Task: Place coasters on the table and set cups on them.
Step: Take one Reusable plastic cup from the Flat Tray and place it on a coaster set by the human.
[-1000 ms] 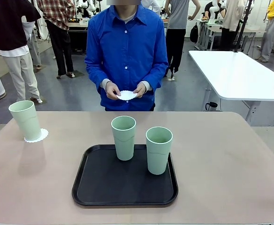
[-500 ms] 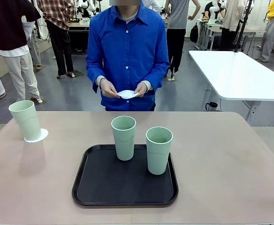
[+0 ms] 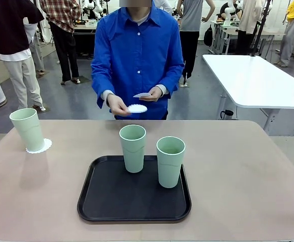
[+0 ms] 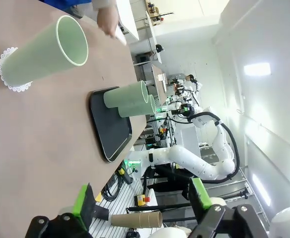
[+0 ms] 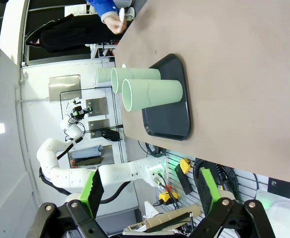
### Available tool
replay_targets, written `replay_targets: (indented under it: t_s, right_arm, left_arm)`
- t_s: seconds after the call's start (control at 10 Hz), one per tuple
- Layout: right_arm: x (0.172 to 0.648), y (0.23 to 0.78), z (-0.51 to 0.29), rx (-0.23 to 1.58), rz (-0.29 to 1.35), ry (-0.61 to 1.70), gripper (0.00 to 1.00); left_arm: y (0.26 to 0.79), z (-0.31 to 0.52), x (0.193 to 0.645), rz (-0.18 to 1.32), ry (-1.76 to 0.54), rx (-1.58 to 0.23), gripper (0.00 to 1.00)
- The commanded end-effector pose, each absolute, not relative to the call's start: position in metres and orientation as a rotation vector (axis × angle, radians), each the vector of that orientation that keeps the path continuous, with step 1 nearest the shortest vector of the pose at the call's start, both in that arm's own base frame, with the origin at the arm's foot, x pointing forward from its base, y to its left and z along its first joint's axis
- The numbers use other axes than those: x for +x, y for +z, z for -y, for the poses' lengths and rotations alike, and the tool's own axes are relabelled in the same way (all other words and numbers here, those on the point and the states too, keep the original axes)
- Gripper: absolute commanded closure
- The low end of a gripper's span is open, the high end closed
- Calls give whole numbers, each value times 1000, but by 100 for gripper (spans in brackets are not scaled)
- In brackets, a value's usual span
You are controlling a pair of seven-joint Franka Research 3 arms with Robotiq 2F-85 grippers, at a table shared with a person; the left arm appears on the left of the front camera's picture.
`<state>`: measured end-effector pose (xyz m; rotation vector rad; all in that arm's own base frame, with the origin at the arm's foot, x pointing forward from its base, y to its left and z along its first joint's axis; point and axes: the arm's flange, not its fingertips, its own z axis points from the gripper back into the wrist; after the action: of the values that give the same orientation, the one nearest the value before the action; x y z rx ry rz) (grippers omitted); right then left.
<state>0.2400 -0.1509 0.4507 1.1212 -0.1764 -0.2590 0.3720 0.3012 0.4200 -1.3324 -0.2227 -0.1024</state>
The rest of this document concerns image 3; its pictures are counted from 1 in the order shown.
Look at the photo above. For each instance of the person's right hand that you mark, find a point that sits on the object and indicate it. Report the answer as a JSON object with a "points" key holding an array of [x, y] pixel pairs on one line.
{"points": [[118, 107]]}

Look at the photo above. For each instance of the person's left hand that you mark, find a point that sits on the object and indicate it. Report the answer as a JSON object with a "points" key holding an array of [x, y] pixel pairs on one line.
{"points": [[155, 95]]}

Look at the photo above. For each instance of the pale green plastic cup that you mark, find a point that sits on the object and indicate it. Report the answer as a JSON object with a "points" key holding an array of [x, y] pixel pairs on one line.
{"points": [[133, 156], [28, 131], [169, 169]]}

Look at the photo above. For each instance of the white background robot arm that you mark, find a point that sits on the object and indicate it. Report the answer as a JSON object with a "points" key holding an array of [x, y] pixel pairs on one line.
{"points": [[228, 16]]}

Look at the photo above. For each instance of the person's right forearm blue sleeve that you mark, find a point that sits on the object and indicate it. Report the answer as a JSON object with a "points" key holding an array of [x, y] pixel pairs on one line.
{"points": [[100, 87]]}

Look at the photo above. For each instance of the person's left forearm blue sleeve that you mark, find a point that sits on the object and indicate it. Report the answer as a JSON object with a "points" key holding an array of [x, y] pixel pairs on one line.
{"points": [[173, 83]]}

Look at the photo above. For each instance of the person in blue shirt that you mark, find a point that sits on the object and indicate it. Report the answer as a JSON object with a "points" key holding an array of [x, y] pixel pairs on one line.
{"points": [[139, 50]]}

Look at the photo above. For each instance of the black bag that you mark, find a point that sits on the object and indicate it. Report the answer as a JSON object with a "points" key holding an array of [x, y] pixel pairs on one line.
{"points": [[208, 36]]}

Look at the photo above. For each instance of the background workbench with items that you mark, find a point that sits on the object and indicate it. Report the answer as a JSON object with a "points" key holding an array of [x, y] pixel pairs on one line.
{"points": [[86, 26]]}

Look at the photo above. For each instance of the person in grey shirt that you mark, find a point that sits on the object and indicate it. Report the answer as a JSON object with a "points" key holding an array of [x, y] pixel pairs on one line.
{"points": [[191, 15]]}

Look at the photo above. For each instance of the person in white top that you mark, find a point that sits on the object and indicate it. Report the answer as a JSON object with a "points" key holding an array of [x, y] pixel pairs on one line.
{"points": [[163, 5]]}

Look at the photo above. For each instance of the black plastic tray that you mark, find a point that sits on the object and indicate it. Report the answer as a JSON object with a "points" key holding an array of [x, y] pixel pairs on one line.
{"points": [[134, 201]]}

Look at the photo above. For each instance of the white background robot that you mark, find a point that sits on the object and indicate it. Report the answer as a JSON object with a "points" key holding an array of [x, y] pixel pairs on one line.
{"points": [[94, 7]]}

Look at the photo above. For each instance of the white table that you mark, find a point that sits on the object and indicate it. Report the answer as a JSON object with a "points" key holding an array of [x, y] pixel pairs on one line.
{"points": [[257, 80]]}

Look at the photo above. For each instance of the person in plaid shirt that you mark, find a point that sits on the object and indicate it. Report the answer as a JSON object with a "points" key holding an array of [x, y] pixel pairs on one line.
{"points": [[61, 15]]}

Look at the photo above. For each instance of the seated person in black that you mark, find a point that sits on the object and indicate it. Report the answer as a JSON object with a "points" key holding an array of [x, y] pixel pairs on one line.
{"points": [[223, 10]]}

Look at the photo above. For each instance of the person in cream jacket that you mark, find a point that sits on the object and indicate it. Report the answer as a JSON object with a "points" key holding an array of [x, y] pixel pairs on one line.
{"points": [[249, 17]]}

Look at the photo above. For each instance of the black stand pole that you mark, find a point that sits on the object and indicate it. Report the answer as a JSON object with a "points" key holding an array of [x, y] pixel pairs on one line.
{"points": [[260, 27]]}

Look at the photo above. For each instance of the grey background workbench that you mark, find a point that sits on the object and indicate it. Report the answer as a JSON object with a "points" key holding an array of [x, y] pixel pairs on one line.
{"points": [[270, 31]]}

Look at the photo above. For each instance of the person in black top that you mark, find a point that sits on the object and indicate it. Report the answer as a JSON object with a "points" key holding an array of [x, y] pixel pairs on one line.
{"points": [[8, 25]]}

